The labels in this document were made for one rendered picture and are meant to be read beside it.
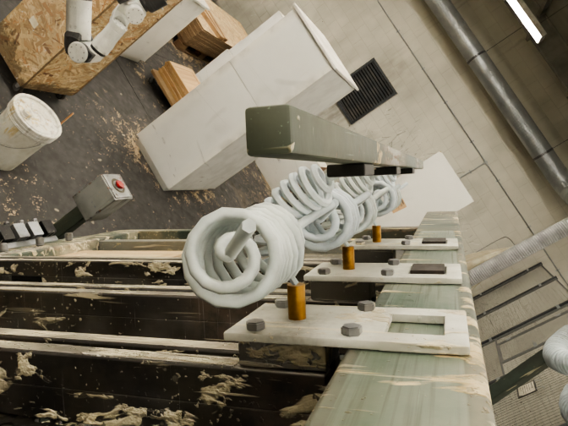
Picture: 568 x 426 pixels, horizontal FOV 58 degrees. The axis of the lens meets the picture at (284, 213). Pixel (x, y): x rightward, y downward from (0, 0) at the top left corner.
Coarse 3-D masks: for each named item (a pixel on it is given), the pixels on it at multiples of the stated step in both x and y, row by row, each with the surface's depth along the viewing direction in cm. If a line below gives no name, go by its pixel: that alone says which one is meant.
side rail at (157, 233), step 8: (144, 232) 201; (152, 232) 200; (160, 232) 199; (168, 232) 198; (176, 232) 197; (184, 232) 196; (256, 232) 187; (336, 232) 177; (360, 232) 175; (368, 232) 174; (384, 232) 172; (392, 232) 172; (400, 232) 171; (408, 232) 170
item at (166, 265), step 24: (408, 168) 87; (360, 240) 91; (384, 240) 95; (408, 240) 89; (456, 240) 91; (0, 264) 118; (24, 264) 116; (48, 264) 114; (72, 264) 112; (96, 264) 110; (120, 264) 108; (144, 264) 106; (168, 264) 104; (312, 264) 95
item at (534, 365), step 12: (528, 360) 163; (540, 360) 160; (516, 372) 164; (528, 372) 161; (540, 372) 162; (492, 384) 167; (504, 384) 164; (516, 384) 163; (492, 396) 165; (504, 396) 166
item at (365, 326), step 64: (320, 192) 44; (256, 320) 42; (320, 320) 44; (384, 320) 43; (448, 320) 42; (0, 384) 52; (64, 384) 50; (128, 384) 47; (192, 384) 45; (256, 384) 43; (320, 384) 42
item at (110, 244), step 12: (108, 240) 181; (120, 240) 179; (132, 240) 178; (144, 240) 176; (156, 240) 174; (168, 240) 173; (180, 240) 171; (348, 240) 152; (312, 252) 156; (324, 252) 155; (336, 252) 153
